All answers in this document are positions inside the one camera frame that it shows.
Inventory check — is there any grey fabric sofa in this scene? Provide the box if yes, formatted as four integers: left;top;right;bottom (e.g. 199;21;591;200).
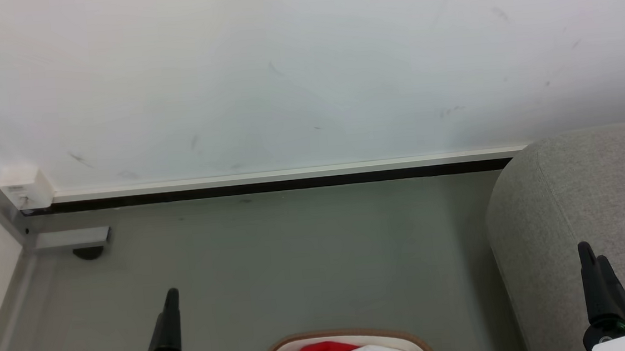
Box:
479;122;625;351

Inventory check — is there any black round foot pad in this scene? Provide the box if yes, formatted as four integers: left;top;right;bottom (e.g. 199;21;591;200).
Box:
72;245;107;262

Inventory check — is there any white baseboard strip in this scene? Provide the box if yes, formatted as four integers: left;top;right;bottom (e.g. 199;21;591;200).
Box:
51;145;530;204

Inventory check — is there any grey metal foot bracket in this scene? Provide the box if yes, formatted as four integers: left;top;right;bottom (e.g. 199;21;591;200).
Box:
33;225;112;253

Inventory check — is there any white wall socket box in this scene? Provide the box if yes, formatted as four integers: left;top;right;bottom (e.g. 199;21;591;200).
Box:
0;162;57;214

